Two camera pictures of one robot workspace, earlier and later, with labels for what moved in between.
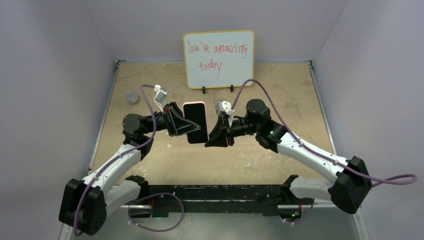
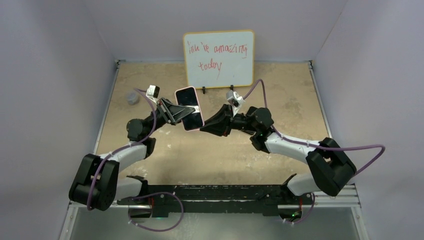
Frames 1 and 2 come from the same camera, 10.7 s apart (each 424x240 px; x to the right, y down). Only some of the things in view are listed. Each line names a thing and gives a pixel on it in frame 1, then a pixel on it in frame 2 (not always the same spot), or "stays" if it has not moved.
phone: [196, 112] to [189, 96]
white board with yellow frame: [222, 59] stays
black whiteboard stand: [203, 89] stays
